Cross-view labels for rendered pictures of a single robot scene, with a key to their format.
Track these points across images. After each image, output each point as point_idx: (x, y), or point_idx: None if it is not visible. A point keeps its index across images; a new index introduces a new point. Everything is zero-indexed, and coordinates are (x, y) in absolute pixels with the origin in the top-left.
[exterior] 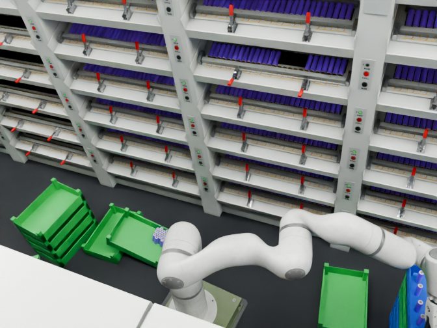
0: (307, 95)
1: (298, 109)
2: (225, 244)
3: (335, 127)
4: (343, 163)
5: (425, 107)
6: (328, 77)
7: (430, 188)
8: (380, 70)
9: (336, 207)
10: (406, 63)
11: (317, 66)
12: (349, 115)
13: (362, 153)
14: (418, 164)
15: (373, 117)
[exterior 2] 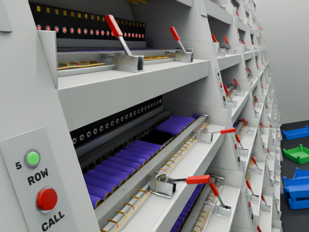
0: (214, 149)
1: (197, 206)
2: None
3: (222, 190)
4: (250, 223)
5: (233, 108)
6: (198, 121)
7: (254, 191)
8: (221, 78)
9: None
10: (219, 68)
11: (178, 125)
12: (231, 147)
13: (247, 190)
14: None
15: (235, 136)
